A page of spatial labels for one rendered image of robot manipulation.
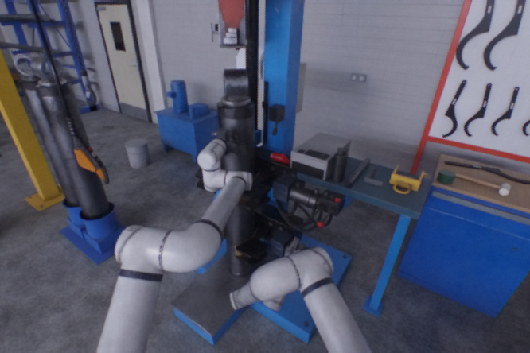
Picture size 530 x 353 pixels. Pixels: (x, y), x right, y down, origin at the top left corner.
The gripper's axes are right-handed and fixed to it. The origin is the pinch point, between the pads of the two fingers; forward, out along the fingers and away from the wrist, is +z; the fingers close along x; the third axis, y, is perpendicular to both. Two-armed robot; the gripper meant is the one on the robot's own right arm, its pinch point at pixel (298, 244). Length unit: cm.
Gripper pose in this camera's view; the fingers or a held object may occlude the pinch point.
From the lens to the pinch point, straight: 147.3
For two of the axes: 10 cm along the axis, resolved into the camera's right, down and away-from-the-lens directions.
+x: 3.4, 4.0, 8.5
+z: 4.4, -8.7, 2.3
